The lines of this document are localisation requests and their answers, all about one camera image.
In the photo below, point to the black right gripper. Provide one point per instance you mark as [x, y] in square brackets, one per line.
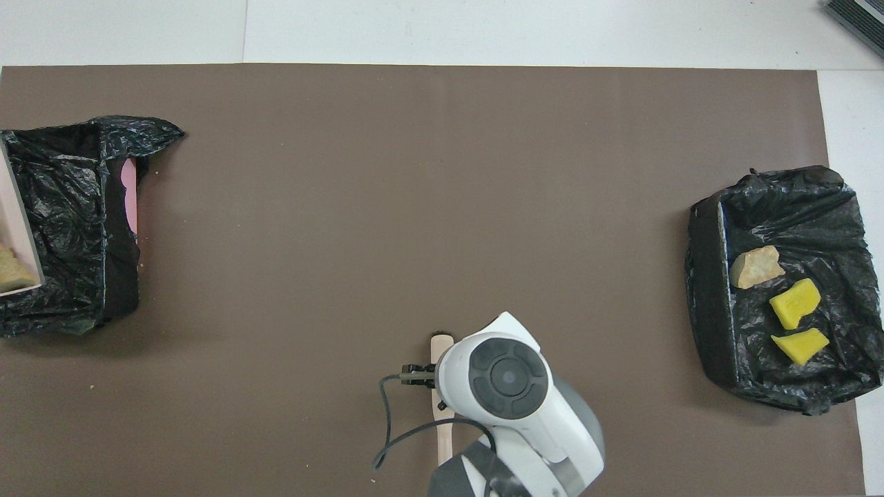
[418, 376]

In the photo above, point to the beige hand brush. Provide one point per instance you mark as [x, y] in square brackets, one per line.
[442, 428]

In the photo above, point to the tan croissant piece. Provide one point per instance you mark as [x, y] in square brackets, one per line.
[756, 267]

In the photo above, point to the yellow wedge sponge piece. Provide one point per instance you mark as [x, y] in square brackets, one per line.
[800, 345]

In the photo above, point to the green and yellow sponge piece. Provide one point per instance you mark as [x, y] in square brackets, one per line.
[795, 304]

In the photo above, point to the pale bread slice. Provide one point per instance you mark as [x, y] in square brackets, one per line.
[12, 273]

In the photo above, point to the beige plastic dustpan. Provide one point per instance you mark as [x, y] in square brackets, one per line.
[17, 235]

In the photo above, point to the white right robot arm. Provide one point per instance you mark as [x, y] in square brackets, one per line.
[525, 414]

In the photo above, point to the black bag-lined bin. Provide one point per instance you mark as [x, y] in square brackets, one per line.
[711, 310]

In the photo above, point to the pink plastic bin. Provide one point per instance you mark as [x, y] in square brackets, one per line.
[129, 200]

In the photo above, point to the black trash bag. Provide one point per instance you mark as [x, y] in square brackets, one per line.
[76, 221]

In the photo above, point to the brown table mat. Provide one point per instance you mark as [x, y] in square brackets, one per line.
[414, 207]

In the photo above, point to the dark ribbed vent panel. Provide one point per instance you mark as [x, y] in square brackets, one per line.
[860, 17]

